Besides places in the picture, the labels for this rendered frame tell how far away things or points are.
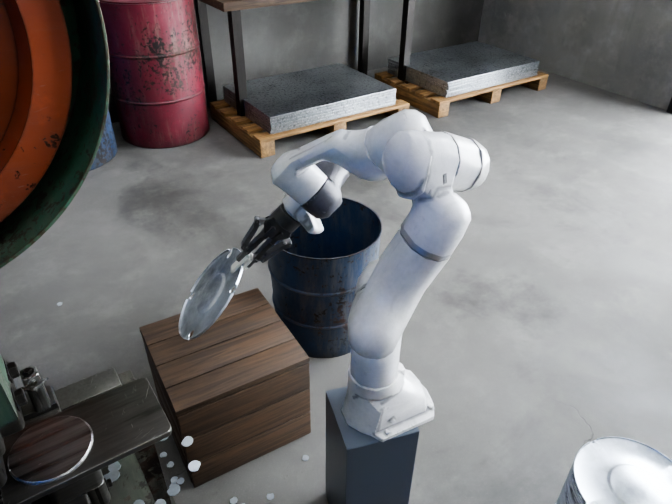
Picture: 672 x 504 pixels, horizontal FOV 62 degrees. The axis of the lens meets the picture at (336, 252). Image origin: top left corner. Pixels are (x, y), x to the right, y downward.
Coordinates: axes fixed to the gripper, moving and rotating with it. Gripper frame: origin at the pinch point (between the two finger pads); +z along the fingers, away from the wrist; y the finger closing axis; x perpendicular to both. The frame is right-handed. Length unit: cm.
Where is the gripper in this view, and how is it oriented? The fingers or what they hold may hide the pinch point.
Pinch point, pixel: (242, 263)
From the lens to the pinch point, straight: 153.5
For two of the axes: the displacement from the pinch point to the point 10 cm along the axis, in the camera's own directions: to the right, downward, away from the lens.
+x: 1.7, 5.5, -8.2
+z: -7.0, 6.5, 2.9
